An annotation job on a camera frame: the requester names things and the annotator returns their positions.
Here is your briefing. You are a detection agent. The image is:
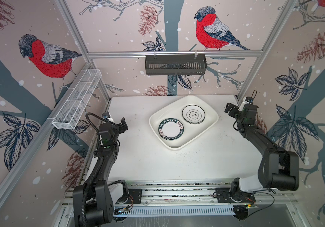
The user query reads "black rim flower plate front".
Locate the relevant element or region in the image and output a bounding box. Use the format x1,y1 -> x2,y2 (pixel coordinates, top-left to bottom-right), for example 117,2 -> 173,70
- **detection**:
182,105 -> 206,124

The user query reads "green rim plate front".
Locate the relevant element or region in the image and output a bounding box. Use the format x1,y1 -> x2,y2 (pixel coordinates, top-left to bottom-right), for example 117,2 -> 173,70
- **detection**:
158,118 -> 184,141

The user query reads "white plastic bin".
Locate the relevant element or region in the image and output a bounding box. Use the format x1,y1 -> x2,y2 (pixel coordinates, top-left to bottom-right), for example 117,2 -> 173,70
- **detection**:
149,96 -> 219,150

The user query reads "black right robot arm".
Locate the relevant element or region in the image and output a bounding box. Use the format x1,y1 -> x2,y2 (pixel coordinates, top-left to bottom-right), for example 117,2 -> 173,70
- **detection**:
225,103 -> 299,201

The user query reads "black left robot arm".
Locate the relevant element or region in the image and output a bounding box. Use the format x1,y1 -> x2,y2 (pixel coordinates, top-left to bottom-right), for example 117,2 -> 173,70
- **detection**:
73,113 -> 128,227

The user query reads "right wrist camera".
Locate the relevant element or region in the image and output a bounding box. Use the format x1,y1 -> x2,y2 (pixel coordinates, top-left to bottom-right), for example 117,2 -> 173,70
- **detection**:
238,96 -> 258,114

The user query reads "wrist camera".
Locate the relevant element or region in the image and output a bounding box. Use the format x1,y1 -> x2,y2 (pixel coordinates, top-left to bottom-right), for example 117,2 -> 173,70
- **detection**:
238,96 -> 258,114
102,112 -> 114,124

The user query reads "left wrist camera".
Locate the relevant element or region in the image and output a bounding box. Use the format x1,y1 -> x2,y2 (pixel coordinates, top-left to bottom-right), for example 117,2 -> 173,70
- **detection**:
102,112 -> 114,124

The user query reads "white mesh wall shelf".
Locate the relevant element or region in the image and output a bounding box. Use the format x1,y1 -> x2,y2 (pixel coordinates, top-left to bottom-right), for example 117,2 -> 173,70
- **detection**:
52,69 -> 102,130

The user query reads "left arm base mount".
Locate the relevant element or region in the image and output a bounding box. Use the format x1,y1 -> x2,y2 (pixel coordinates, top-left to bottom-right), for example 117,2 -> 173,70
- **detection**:
109,187 -> 142,205

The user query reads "black wire wall basket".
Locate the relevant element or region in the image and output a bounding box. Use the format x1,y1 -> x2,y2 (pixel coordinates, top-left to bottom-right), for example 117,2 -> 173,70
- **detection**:
145,54 -> 207,76

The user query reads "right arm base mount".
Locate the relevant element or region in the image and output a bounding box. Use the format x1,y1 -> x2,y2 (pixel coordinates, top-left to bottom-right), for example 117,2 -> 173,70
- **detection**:
215,188 -> 256,204

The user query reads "black cable right base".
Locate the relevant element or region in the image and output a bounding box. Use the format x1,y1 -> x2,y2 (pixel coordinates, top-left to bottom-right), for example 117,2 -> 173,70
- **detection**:
244,191 -> 276,219

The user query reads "aluminium rail base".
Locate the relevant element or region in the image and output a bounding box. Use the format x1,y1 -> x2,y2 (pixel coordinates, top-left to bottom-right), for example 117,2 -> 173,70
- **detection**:
63,181 -> 298,206

